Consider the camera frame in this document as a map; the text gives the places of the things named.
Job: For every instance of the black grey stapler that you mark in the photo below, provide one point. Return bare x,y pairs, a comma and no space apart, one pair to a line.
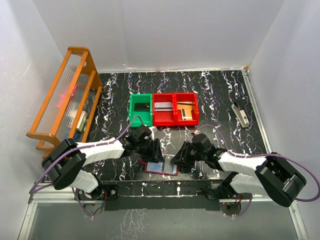
240,114

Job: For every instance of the green plastic bin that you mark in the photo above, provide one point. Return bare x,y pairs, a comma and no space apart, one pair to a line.
147,117

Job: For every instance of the orange wooden rack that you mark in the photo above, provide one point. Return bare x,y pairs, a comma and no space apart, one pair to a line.
76,87

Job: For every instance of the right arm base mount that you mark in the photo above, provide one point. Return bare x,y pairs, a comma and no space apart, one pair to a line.
219,192

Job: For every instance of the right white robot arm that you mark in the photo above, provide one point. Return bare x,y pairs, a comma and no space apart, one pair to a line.
271,176

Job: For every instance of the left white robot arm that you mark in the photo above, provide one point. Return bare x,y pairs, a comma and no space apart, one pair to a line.
64,165

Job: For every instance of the red bin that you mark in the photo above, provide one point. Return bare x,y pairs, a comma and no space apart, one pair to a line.
186,96
163,112

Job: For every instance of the red bin right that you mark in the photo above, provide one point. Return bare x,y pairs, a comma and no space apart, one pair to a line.
186,96

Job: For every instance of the orange patterned credit card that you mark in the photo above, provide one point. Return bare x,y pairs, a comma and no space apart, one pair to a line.
186,113

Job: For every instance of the black credit card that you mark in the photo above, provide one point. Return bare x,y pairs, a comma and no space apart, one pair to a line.
142,107

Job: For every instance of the grey striped card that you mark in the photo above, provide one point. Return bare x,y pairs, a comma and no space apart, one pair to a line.
163,107

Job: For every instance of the beige box in rack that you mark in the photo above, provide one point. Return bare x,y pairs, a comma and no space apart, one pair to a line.
81,121

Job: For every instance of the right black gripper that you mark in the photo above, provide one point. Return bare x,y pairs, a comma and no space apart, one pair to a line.
187,151

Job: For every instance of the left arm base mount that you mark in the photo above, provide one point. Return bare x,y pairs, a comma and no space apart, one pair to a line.
103,198

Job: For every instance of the red bin left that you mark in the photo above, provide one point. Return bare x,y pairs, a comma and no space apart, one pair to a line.
163,112

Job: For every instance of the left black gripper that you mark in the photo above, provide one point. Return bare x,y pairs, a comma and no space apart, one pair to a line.
151,148

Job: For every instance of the red leather card holder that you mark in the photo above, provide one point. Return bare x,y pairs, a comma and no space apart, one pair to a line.
161,168

